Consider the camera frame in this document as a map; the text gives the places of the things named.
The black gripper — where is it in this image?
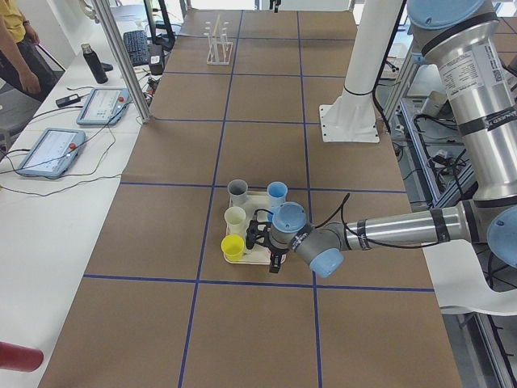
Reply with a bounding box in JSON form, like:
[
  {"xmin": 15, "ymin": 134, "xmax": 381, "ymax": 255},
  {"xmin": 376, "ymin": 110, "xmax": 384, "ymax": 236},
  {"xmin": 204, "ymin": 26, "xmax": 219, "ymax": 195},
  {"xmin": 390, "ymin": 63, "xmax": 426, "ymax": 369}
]
[{"xmin": 246, "ymin": 209, "xmax": 273, "ymax": 249}]

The yellow plastic cup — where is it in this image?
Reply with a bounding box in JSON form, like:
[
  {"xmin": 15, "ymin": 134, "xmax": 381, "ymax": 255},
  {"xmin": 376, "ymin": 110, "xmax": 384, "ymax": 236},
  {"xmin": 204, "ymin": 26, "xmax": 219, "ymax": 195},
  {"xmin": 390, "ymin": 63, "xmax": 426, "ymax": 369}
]
[{"xmin": 221, "ymin": 234, "xmax": 245, "ymax": 262}]

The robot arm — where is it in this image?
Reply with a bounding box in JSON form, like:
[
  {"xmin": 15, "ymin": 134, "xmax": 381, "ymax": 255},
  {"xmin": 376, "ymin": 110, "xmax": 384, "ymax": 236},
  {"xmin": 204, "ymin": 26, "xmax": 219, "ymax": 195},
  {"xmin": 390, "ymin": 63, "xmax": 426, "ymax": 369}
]
[{"xmin": 244, "ymin": 1, "xmax": 516, "ymax": 277}]

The pale green plastic cup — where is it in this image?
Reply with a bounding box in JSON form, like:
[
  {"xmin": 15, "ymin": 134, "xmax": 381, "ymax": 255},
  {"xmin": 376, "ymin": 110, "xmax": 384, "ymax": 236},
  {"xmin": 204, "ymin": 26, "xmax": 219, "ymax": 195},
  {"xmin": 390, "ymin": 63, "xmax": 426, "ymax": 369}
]
[{"xmin": 224, "ymin": 206, "xmax": 246, "ymax": 235}]

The light blue cup inner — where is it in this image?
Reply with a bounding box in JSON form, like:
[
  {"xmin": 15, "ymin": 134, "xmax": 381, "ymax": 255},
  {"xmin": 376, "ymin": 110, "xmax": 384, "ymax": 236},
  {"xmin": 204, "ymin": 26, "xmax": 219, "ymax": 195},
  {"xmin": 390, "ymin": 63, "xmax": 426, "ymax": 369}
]
[{"xmin": 267, "ymin": 181, "xmax": 288, "ymax": 207}]

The grey plastic cup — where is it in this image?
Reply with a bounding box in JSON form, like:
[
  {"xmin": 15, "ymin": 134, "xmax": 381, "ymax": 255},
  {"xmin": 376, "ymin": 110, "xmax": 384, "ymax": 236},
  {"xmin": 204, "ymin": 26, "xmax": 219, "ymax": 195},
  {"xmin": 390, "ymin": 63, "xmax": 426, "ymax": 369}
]
[{"xmin": 227, "ymin": 179, "xmax": 248, "ymax": 207}]

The cream plastic tray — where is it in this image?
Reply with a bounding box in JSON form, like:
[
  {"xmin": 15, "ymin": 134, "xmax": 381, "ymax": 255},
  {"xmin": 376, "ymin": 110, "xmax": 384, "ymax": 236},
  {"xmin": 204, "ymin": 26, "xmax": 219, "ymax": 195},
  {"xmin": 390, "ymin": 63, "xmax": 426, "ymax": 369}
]
[{"xmin": 223, "ymin": 190, "xmax": 288, "ymax": 266}]

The far teach pendant tablet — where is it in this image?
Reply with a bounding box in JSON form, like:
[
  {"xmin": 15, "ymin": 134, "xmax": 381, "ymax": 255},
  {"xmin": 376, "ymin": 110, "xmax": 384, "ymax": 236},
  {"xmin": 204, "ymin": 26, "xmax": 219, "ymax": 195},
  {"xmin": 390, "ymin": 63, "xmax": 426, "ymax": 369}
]
[{"xmin": 76, "ymin": 87, "xmax": 131, "ymax": 126}]

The teach pendant tablet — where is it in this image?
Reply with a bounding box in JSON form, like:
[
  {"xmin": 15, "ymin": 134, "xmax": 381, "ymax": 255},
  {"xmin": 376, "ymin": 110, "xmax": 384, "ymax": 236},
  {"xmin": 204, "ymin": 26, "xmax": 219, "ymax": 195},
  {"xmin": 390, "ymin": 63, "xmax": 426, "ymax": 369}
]
[
  {"xmin": 16, "ymin": 128, "xmax": 86, "ymax": 179},
  {"xmin": 76, "ymin": 87, "xmax": 131, "ymax": 126}
]

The near teach pendant tablet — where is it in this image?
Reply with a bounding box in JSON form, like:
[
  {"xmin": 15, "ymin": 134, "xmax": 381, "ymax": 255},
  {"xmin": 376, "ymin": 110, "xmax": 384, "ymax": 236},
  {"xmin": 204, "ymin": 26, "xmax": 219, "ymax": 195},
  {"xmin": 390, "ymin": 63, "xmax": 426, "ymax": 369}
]
[{"xmin": 16, "ymin": 128, "xmax": 86, "ymax": 179}]

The black keyboard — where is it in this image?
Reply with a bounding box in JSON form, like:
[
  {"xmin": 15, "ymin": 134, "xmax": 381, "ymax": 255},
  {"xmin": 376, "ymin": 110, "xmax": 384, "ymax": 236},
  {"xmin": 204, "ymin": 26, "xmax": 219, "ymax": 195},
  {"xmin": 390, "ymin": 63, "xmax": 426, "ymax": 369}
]
[{"xmin": 123, "ymin": 30, "xmax": 149, "ymax": 66}]

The black power adapter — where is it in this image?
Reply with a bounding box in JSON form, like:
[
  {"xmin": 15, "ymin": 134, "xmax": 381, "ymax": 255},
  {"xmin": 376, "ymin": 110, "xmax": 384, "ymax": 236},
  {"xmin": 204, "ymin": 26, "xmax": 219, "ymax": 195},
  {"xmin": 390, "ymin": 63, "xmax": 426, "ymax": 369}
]
[{"xmin": 55, "ymin": 94, "xmax": 82, "ymax": 108}]

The black water bottle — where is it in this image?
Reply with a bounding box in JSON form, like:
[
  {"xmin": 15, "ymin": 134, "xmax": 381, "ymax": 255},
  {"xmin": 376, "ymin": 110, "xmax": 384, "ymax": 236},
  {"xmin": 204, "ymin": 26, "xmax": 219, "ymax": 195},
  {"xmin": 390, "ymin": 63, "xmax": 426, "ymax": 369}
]
[{"xmin": 81, "ymin": 43, "xmax": 108, "ymax": 84}]

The red water bottle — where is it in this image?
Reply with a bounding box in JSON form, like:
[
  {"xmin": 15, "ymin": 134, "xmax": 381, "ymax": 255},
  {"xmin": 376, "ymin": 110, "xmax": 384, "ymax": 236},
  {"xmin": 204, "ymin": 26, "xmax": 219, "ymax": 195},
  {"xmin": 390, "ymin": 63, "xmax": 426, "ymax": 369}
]
[{"xmin": 1, "ymin": 342, "xmax": 44, "ymax": 372}]

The person in yellow shirt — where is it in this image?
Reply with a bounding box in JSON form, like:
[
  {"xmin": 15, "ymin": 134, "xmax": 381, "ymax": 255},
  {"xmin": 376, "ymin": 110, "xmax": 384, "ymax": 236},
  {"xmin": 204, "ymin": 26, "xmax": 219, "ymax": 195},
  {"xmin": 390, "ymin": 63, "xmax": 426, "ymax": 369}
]
[{"xmin": 1, "ymin": 1, "xmax": 57, "ymax": 102}]

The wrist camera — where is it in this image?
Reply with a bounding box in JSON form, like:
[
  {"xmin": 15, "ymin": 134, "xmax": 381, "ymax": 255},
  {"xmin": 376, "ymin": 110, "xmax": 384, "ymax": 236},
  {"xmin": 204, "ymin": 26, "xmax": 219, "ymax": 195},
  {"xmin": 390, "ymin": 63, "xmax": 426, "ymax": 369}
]
[{"xmin": 269, "ymin": 249, "xmax": 288, "ymax": 273}]

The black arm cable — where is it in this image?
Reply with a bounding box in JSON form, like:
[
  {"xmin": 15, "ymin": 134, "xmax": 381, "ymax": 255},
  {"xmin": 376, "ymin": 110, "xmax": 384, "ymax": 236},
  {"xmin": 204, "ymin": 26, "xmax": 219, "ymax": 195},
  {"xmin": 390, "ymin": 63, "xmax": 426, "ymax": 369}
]
[{"xmin": 313, "ymin": 192, "xmax": 441, "ymax": 248}]

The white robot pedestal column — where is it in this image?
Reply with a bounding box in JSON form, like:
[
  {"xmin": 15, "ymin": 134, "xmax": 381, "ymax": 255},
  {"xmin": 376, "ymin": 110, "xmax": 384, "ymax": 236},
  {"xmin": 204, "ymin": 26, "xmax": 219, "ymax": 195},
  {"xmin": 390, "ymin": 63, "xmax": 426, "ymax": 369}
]
[{"xmin": 319, "ymin": 0, "xmax": 405, "ymax": 143}]

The white wire cup rack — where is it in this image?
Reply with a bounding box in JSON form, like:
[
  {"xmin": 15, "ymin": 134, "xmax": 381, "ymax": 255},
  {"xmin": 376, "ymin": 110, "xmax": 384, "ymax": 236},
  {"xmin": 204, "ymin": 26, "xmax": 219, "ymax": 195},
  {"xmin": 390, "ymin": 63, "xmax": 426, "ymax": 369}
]
[{"xmin": 204, "ymin": 21, "xmax": 233, "ymax": 65}]

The aluminium frame post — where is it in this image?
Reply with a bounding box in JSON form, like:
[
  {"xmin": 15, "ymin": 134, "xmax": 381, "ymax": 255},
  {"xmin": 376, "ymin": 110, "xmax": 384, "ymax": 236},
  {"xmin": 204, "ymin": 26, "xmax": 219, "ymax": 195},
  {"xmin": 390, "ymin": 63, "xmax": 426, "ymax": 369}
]
[{"xmin": 92, "ymin": 0, "xmax": 150, "ymax": 124}]

